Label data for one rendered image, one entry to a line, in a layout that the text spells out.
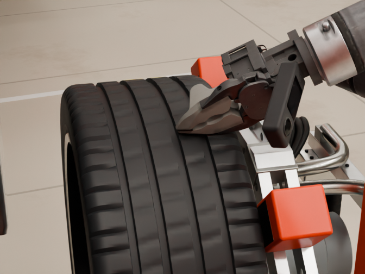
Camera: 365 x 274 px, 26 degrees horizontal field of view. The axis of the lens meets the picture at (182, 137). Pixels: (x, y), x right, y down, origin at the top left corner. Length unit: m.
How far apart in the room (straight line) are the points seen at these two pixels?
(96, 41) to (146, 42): 0.31
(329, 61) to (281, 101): 0.09
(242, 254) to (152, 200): 0.14
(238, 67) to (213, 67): 0.29
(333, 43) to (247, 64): 0.12
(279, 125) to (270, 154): 0.15
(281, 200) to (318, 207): 0.05
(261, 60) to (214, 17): 4.32
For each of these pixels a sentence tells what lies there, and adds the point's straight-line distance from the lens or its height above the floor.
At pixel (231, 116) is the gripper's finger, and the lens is 1.11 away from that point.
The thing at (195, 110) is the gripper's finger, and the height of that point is 1.21.
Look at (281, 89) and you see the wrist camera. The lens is 1.06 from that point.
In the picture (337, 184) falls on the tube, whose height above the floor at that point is 1.01.
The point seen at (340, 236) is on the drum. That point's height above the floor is 0.90.
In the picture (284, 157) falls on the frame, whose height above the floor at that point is 1.11.
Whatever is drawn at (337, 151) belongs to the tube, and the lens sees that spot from 1.43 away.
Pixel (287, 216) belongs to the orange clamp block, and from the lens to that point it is 1.06.
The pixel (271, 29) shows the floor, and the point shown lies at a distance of 5.20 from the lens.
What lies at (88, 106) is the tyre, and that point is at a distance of 1.18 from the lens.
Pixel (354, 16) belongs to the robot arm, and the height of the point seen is 1.34.
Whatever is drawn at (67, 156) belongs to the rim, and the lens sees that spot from 1.45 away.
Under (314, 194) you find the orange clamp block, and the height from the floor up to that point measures 1.12.
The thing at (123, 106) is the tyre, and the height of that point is 1.18.
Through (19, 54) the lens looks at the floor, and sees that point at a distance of 4.83.
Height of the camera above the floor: 1.66
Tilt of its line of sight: 27 degrees down
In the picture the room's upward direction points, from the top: straight up
